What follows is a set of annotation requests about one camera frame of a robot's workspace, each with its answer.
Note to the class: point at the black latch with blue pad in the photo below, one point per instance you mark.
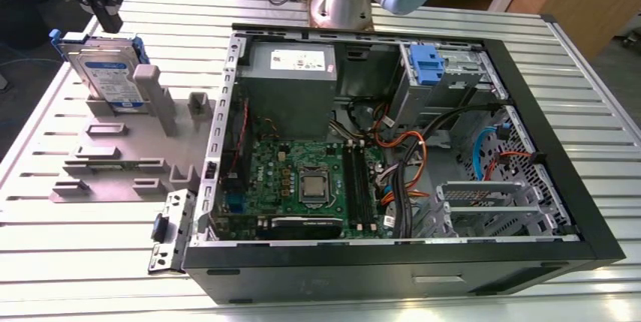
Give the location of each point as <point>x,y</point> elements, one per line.
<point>161,228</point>

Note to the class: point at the grey plastic parts rack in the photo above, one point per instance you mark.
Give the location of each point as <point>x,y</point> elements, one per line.
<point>130,145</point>

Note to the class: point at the hard disk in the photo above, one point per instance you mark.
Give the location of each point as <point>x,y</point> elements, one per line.
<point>108,82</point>

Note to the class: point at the green motherboard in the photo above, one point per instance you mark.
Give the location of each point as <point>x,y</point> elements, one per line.
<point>321,153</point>

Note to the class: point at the blue plastic drive latch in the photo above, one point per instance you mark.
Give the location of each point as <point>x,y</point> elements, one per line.
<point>425,63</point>

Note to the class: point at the black PC case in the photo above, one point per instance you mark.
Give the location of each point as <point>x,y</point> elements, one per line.
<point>351,273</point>

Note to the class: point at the grey metal drive cage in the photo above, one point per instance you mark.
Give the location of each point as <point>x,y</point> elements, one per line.
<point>431,100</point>

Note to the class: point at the grey power supply unit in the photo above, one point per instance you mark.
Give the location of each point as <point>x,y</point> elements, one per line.
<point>290,104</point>

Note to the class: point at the black RAM slot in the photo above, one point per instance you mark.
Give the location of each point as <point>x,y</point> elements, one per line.
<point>353,187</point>
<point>368,187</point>

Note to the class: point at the black graphics card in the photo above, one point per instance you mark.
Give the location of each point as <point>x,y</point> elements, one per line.
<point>305,226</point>

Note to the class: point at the green RAM stick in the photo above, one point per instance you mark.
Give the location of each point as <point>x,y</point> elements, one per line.
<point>121,167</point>

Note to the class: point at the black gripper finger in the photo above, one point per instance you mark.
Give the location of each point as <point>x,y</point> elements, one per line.
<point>110,18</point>

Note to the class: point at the silver CPU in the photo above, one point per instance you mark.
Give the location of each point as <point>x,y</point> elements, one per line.
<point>316,187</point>

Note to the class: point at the silver rear bracket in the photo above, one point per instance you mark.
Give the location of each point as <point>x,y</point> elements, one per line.
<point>181,209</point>

